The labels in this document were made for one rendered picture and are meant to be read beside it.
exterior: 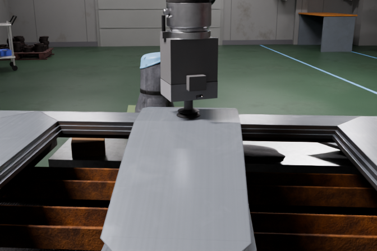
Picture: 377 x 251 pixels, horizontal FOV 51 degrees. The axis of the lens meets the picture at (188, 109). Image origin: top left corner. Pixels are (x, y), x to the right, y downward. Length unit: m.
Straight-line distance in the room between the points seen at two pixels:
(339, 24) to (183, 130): 8.95
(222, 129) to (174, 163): 0.12
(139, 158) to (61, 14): 9.84
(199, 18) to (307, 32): 10.16
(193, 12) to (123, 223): 0.34
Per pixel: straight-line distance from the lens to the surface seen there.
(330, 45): 9.50
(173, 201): 0.53
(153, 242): 0.50
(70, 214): 0.91
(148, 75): 1.42
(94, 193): 1.01
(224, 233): 0.50
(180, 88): 0.66
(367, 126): 1.08
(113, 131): 1.03
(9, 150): 0.91
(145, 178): 0.56
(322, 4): 11.11
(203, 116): 0.70
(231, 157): 0.59
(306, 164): 1.23
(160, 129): 0.65
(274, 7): 10.66
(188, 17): 0.65
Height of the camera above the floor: 1.15
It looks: 16 degrees down
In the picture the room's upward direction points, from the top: straight up
